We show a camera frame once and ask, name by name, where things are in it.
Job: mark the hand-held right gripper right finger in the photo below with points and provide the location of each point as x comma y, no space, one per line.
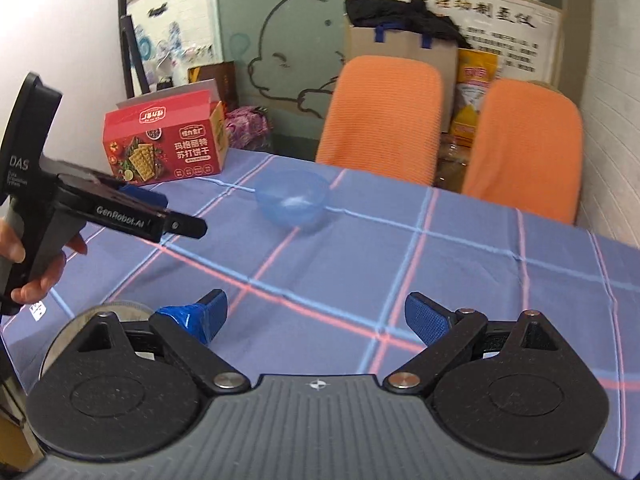
425,321

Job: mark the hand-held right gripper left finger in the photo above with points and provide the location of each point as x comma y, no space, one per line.
212,312

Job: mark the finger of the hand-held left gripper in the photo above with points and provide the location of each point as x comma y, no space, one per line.
145,196
185,226

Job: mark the blue plastic bowl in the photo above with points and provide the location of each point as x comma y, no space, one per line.
292,202

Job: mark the white floral plate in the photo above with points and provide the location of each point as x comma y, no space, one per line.
57,340

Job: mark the person's left hand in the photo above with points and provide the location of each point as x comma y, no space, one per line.
47,277

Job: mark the red cracker box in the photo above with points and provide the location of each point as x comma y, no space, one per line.
165,145

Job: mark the blue plaid tablecloth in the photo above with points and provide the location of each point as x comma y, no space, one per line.
450,270

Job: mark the brown cardboard box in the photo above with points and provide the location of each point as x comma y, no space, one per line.
220,82

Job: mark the black pole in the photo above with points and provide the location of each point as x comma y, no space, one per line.
135,60

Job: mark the orange chair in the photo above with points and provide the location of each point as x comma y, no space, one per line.
525,150
382,120

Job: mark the glass panel with cat drawing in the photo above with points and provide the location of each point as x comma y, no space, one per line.
280,25

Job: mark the yellow snack bag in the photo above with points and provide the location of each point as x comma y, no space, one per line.
475,70

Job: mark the brown paper bag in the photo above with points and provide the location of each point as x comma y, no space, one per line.
400,45

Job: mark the black cloth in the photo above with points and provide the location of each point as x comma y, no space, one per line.
400,10

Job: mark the wall poster with black text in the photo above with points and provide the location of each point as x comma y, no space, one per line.
520,35

